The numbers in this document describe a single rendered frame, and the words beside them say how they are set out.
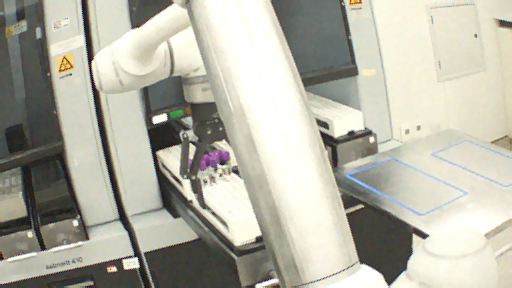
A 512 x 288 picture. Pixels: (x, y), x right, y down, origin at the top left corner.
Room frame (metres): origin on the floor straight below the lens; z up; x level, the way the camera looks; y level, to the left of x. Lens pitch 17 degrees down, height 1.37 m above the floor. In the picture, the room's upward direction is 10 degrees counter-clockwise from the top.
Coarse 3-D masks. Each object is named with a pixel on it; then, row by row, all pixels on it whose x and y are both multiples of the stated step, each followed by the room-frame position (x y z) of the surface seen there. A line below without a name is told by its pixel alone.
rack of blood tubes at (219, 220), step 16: (224, 176) 1.48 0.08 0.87; (192, 192) 1.47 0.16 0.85; (208, 192) 1.40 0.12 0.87; (224, 192) 1.38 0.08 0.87; (240, 192) 1.37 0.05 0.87; (208, 208) 1.40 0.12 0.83; (224, 208) 1.30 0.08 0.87; (240, 208) 1.28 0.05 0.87; (224, 224) 1.35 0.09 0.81; (240, 224) 1.22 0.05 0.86; (256, 224) 1.23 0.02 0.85; (240, 240) 1.22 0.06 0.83
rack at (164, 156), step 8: (160, 152) 1.78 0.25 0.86; (168, 152) 1.76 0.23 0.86; (176, 152) 1.75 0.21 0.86; (192, 152) 1.73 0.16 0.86; (160, 160) 1.78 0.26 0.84; (168, 160) 1.70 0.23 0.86; (176, 160) 1.68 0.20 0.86; (160, 168) 1.77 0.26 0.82; (168, 168) 1.75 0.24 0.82; (176, 168) 1.61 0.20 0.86; (168, 176) 1.69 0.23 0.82; (176, 176) 1.71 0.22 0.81; (176, 184) 1.61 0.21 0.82; (184, 184) 1.53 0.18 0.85; (184, 192) 1.54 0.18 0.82
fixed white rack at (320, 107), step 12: (312, 96) 2.10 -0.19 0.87; (312, 108) 1.96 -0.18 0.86; (324, 108) 1.94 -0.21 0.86; (336, 108) 1.92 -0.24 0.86; (348, 108) 1.90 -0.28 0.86; (324, 120) 1.85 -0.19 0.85; (336, 120) 1.80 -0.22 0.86; (348, 120) 1.81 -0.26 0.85; (360, 120) 1.83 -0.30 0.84; (324, 132) 1.86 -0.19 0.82; (336, 132) 1.80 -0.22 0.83
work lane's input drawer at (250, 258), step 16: (160, 176) 1.76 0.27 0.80; (176, 192) 1.60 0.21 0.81; (176, 208) 1.59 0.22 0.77; (192, 208) 1.47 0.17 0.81; (192, 224) 1.46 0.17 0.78; (208, 224) 1.36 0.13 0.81; (208, 240) 1.35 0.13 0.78; (224, 240) 1.26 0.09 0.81; (256, 240) 1.22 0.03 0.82; (224, 256) 1.25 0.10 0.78; (240, 256) 1.19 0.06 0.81; (256, 256) 1.19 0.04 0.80; (240, 272) 1.18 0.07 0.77; (256, 272) 1.19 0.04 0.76; (272, 272) 1.19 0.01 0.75
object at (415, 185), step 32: (448, 128) 1.68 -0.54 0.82; (384, 160) 1.53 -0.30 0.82; (416, 160) 1.49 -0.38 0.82; (448, 160) 1.44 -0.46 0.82; (480, 160) 1.39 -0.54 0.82; (352, 192) 1.38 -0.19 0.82; (384, 192) 1.33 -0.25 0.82; (416, 192) 1.29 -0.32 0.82; (448, 192) 1.25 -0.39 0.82; (480, 192) 1.20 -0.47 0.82; (416, 224) 1.13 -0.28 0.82; (448, 224) 1.09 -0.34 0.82; (480, 224) 1.05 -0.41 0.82
